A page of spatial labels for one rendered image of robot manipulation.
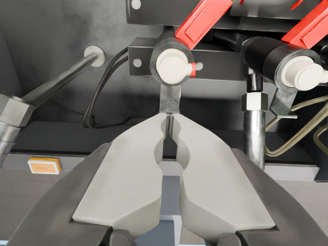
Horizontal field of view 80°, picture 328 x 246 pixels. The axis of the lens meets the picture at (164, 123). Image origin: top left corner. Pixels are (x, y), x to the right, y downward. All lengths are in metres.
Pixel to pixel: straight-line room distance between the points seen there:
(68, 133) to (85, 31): 0.22
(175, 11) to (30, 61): 0.33
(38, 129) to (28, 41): 0.18
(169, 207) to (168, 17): 0.66
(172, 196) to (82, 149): 0.48
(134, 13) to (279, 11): 0.16
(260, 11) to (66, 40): 0.34
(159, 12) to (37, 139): 0.36
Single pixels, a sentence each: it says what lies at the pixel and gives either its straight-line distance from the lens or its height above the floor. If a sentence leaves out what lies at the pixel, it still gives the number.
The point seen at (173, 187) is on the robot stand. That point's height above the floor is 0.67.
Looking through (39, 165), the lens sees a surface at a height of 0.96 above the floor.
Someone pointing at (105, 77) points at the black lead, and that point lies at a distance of 0.26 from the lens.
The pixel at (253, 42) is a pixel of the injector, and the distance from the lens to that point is 0.20.
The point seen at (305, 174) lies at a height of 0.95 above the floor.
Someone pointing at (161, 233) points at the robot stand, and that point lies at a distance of 0.77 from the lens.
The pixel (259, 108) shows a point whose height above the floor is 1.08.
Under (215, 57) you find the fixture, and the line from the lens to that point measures 0.27.
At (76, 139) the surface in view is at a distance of 0.46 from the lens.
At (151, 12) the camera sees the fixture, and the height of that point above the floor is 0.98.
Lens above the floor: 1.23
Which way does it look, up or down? 59 degrees down
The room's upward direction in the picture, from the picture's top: 179 degrees counter-clockwise
